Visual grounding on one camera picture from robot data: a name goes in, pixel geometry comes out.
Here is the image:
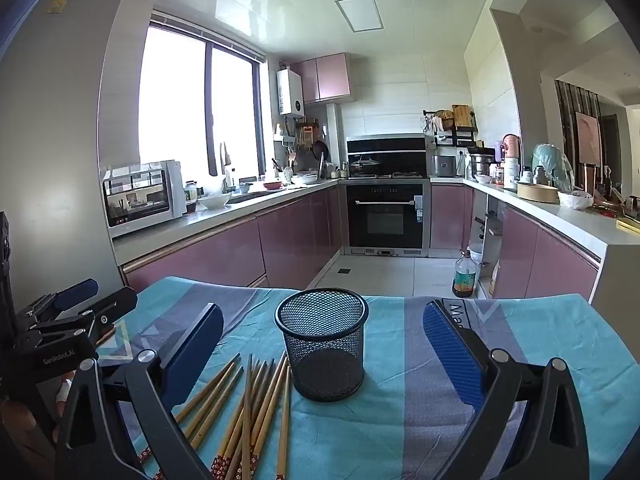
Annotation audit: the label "bowl in plastic bag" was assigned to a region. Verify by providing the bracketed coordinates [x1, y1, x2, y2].
[557, 189, 595, 211]

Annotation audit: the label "stainless steel pot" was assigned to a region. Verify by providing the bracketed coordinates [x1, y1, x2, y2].
[469, 154, 497, 182]

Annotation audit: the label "black range hood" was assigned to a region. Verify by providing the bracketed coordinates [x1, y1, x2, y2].
[346, 135, 427, 179]

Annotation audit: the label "pink wall cabinet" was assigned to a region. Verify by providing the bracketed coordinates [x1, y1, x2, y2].
[290, 52, 351, 104]

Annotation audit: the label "person's left hand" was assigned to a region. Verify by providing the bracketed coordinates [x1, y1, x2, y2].
[0, 379, 74, 463]

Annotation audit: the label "framed painting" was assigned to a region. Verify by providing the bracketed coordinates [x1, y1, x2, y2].
[574, 110, 604, 167]

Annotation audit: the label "countertop microwave oven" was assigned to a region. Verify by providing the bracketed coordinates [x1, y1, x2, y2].
[102, 160, 187, 239]

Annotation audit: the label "ceiling light panel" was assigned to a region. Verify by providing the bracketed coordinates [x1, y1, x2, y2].
[334, 0, 384, 34]

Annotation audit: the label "black mesh holder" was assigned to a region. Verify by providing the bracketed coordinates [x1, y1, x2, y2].
[275, 287, 370, 402]

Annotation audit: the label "kitchen window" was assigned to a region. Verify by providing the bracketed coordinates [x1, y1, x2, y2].
[137, 10, 266, 196]

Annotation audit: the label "bunch of bamboo chopsticks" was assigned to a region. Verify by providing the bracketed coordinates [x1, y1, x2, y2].
[135, 351, 292, 480]

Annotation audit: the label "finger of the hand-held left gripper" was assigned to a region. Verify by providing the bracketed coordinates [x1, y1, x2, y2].
[16, 278, 100, 325]
[27, 287, 139, 345]

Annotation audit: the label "teal and grey blanket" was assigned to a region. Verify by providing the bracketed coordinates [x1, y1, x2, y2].
[95, 275, 640, 480]

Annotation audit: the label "white water heater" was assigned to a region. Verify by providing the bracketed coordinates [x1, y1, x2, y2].
[277, 67, 305, 116]

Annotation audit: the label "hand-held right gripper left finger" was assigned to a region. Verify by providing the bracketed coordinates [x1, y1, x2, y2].
[54, 303, 224, 480]

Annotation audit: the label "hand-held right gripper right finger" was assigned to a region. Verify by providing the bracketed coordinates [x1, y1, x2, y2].
[422, 299, 591, 480]

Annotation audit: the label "glass dome food cover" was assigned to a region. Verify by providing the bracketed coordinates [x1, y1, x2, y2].
[531, 143, 576, 193]

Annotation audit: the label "pot with glass lid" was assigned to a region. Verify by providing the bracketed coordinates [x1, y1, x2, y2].
[349, 156, 382, 177]

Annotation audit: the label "bamboo steamer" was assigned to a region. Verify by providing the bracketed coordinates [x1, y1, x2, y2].
[516, 182, 560, 205]

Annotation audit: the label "black wall rack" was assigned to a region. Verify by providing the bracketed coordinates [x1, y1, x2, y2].
[421, 109, 479, 147]

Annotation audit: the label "cooking oil bottle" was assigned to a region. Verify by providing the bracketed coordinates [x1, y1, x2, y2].
[452, 249, 479, 299]

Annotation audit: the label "pink base cabinets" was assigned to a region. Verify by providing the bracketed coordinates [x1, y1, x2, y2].
[430, 179, 608, 306]
[112, 180, 346, 293]

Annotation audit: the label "black built-in oven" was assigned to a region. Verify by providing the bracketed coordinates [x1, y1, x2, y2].
[344, 180, 432, 257]

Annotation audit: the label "grey refrigerator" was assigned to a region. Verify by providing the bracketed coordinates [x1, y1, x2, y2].
[0, 0, 138, 311]

